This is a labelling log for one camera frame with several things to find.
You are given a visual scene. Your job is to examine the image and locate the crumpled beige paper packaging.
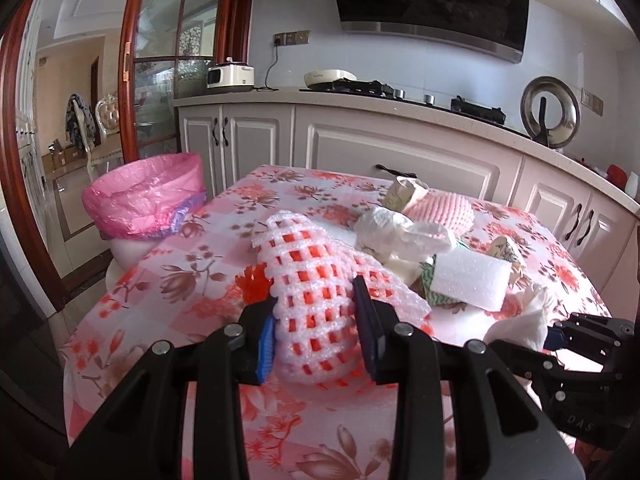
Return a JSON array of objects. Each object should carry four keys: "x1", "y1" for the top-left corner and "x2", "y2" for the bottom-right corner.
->
[
  {"x1": 487, "y1": 236, "x2": 526, "y2": 281},
  {"x1": 382, "y1": 176, "x2": 430, "y2": 209}
]

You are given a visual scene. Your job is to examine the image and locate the floral pink tablecloth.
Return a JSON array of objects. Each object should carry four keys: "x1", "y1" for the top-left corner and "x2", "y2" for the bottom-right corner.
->
[{"x1": 62, "y1": 162, "x2": 613, "y2": 480}]

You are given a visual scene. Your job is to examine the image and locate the glass sliding door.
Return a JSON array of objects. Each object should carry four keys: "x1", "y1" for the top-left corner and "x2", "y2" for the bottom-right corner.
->
[{"x1": 120, "y1": 0, "x2": 253, "y2": 171}]

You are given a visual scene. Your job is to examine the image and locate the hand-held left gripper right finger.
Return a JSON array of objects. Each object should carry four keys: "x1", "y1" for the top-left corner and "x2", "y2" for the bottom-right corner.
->
[{"x1": 351, "y1": 275, "x2": 587, "y2": 480}]

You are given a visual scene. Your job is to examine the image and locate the dark patterned clothing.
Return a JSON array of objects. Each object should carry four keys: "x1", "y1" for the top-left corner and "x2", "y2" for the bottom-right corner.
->
[{"x1": 65, "y1": 93, "x2": 97, "y2": 147}]

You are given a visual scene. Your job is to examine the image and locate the white paper tissue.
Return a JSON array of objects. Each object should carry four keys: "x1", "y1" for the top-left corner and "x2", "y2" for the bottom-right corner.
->
[{"x1": 485, "y1": 282, "x2": 557, "y2": 353}]

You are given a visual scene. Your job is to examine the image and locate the white foam sheet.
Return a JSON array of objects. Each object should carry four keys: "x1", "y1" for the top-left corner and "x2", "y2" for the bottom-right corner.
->
[{"x1": 382, "y1": 252, "x2": 427, "y2": 288}]

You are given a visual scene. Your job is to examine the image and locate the white kitchen base cabinet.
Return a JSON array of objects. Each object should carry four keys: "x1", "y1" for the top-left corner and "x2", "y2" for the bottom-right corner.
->
[{"x1": 172, "y1": 87, "x2": 640, "y2": 311}]

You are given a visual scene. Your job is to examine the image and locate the wooden door frame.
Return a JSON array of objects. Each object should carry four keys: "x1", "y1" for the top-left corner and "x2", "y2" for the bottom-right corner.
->
[{"x1": 0, "y1": 0, "x2": 66, "y2": 311}]

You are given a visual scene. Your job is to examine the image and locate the cardboard boxes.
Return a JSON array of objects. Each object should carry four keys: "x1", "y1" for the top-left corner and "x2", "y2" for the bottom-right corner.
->
[{"x1": 42, "y1": 140, "x2": 86, "y2": 171}]

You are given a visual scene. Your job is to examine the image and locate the white tall sideboard cabinet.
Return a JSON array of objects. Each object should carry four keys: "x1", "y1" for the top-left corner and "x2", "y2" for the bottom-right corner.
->
[{"x1": 12, "y1": 0, "x2": 46, "y2": 211}]

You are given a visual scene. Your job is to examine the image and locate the white ornate chair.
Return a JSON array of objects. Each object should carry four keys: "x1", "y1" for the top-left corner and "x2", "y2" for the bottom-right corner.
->
[{"x1": 72, "y1": 95, "x2": 126, "y2": 181}]

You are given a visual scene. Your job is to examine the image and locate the black gas stove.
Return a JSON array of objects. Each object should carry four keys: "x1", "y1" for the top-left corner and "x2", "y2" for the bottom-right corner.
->
[{"x1": 300, "y1": 79, "x2": 508, "y2": 126}]

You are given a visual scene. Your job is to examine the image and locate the bin with pink bag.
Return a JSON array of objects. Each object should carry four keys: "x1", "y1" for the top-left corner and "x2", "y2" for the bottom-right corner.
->
[{"x1": 81, "y1": 152, "x2": 207, "y2": 241}]

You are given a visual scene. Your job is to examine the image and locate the black power cable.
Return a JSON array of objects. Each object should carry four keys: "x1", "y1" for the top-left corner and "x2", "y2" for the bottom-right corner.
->
[{"x1": 255, "y1": 35, "x2": 282, "y2": 93}]

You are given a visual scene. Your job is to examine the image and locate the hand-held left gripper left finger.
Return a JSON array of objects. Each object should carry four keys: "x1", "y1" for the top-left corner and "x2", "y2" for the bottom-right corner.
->
[{"x1": 55, "y1": 296, "x2": 279, "y2": 480}]

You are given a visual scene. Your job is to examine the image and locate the steel pot lid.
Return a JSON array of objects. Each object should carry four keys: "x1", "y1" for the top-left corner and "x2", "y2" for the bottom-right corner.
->
[{"x1": 520, "y1": 76, "x2": 581, "y2": 151}]

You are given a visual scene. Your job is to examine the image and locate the white countertop cooker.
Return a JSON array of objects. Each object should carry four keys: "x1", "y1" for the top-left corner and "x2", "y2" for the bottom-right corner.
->
[{"x1": 206, "y1": 56, "x2": 257, "y2": 90}]

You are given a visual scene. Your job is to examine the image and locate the pink foam fruit net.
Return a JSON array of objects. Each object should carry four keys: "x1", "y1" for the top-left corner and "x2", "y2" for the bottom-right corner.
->
[{"x1": 402, "y1": 192, "x2": 476, "y2": 233}]

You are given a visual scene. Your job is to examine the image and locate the white trash bin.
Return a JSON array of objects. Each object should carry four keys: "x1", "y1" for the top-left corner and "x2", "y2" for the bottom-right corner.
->
[{"x1": 107, "y1": 232, "x2": 157, "y2": 268}]

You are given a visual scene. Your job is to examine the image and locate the white foam fruit net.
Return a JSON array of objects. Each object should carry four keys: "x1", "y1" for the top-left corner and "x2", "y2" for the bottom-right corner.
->
[{"x1": 251, "y1": 208, "x2": 432, "y2": 388}]

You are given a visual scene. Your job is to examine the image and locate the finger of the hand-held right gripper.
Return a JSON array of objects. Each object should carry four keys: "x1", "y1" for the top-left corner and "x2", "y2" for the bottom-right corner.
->
[
  {"x1": 547, "y1": 312, "x2": 631, "y2": 373},
  {"x1": 492, "y1": 339, "x2": 566, "y2": 401}
]

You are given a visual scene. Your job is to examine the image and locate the white plastic bag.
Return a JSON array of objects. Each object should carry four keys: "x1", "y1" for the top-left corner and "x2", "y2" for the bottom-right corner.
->
[{"x1": 354, "y1": 208, "x2": 458, "y2": 263}]

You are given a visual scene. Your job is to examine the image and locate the green patterned wrapper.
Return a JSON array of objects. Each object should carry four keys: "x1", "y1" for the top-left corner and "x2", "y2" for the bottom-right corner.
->
[{"x1": 420, "y1": 255, "x2": 468, "y2": 307}]

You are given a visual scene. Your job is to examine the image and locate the cream electric pan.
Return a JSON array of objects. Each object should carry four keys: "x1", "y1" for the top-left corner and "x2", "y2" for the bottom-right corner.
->
[{"x1": 304, "y1": 69, "x2": 358, "y2": 90}]

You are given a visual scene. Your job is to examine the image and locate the white foam block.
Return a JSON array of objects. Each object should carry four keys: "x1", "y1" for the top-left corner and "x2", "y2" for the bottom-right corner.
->
[{"x1": 430, "y1": 247, "x2": 511, "y2": 311}]

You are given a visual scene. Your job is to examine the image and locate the red plastic scrap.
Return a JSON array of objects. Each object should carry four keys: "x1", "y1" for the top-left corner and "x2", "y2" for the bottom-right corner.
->
[{"x1": 235, "y1": 265, "x2": 273, "y2": 306}]

